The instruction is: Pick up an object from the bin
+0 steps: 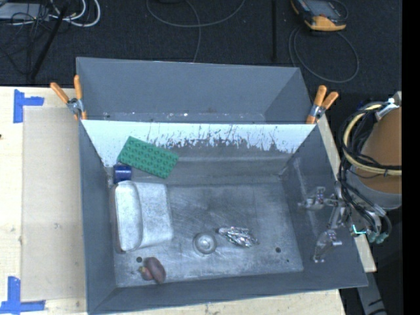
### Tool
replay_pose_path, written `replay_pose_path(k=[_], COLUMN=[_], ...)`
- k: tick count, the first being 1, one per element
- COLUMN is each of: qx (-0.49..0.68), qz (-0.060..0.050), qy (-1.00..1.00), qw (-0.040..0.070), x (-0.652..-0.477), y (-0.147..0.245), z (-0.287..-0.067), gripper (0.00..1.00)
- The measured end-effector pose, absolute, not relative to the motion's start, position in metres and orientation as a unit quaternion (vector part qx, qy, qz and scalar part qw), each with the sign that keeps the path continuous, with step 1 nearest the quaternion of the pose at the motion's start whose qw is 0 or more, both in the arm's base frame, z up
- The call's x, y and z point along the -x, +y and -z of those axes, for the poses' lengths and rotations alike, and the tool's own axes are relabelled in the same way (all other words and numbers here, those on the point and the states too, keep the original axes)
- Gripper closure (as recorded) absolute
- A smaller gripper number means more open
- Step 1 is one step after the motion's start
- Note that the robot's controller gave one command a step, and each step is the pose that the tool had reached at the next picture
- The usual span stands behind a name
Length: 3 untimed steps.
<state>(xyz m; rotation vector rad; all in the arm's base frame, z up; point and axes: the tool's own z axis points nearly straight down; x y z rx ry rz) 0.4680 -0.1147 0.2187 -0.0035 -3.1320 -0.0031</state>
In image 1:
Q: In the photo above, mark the dark green flat block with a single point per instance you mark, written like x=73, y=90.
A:
x=147, y=157

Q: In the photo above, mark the crumpled silver foil piece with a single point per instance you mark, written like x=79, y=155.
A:
x=239, y=236

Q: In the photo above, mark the pale wood flat board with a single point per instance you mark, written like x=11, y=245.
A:
x=49, y=192

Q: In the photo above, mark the red-brown toy fruit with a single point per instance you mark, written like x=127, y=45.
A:
x=155, y=269

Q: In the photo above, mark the clear plastic bottle blue cap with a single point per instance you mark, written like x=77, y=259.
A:
x=144, y=215

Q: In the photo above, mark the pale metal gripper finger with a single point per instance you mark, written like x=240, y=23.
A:
x=315, y=202
x=325, y=243

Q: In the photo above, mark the clear glass round lid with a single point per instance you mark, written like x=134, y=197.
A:
x=204, y=243

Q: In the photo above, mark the grey metal bin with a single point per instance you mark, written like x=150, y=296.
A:
x=213, y=208

